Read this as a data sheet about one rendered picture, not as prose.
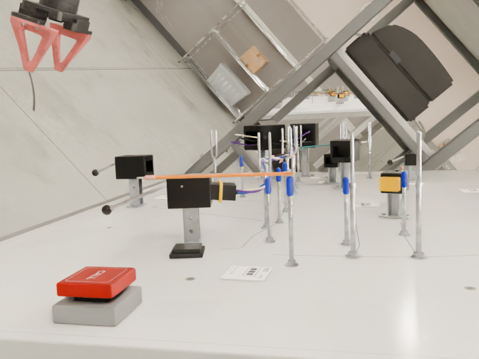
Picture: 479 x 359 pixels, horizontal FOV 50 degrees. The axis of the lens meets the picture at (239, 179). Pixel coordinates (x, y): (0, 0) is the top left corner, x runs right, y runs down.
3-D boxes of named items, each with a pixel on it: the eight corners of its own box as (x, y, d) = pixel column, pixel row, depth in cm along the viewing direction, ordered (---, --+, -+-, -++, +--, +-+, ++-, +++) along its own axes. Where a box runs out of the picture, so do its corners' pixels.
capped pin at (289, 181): (282, 264, 57) (279, 168, 56) (294, 262, 58) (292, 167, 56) (289, 268, 56) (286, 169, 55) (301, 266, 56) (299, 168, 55)
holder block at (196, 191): (172, 204, 71) (170, 174, 70) (212, 202, 71) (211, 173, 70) (167, 209, 66) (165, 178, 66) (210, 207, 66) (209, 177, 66)
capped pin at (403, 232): (400, 236, 68) (400, 172, 67) (396, 233, 70) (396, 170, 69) (411, 236, 68) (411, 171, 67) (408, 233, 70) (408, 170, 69)
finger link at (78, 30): (83, 77, 89) (95, 23, 87) (63, 77, 82) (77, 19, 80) (46, 65, 90) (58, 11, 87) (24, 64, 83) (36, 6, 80)
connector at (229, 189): (199, 195, 70) (200, 181, 69) (235, 196, 70) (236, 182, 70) (200, 199, 67) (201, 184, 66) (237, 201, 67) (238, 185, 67)
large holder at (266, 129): (307, 174, 143) (306, 122, 141) (262, 181, 131) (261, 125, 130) (289, 174, 148) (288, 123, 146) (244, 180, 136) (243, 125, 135)
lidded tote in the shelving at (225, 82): (204, 77, 749) (220, 62, 741) (209, 77, 789) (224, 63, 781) (232, 109, 753) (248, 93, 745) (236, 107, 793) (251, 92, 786)
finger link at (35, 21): (64, 77, 82) (77, 19, 80) (41, 78, 75) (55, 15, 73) (25, 64, 83) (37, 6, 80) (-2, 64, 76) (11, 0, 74)
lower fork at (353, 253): (361, 258, 58) (360, 133, 57) (345, 258, 59) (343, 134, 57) (361, 254, 60) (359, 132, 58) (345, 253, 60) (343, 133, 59)
